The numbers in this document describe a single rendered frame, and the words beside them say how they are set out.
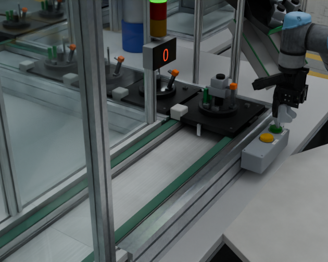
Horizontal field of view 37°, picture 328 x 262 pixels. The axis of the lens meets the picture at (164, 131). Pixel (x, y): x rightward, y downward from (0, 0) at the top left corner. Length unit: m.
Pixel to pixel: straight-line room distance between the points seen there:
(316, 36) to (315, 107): 0.66
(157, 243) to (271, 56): 0.98
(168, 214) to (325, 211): 0.47
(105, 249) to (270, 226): 0.56
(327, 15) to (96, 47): 5.19
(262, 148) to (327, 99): 0.69
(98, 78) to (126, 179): 0.68
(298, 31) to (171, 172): 0.53
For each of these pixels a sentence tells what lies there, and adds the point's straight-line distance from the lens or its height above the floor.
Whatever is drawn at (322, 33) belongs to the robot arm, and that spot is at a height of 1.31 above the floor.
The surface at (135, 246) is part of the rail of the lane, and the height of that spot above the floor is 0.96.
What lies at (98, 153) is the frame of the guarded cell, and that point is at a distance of 0.81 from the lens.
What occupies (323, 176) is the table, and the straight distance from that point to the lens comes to 1.59.
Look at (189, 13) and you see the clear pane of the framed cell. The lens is 2.68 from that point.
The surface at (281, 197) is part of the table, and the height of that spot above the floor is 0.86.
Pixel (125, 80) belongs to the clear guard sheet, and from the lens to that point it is 1.44.
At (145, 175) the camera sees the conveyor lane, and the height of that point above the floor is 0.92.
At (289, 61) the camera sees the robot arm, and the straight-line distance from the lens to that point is 1.46.
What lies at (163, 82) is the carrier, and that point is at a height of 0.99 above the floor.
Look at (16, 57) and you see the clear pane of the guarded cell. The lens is 0.65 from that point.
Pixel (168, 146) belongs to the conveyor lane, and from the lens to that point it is 1.55.
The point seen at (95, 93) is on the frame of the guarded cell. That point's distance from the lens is 0.76.
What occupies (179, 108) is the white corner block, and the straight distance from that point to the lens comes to 1.63.
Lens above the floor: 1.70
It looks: 29 degrees down
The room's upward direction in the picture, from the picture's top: straight up
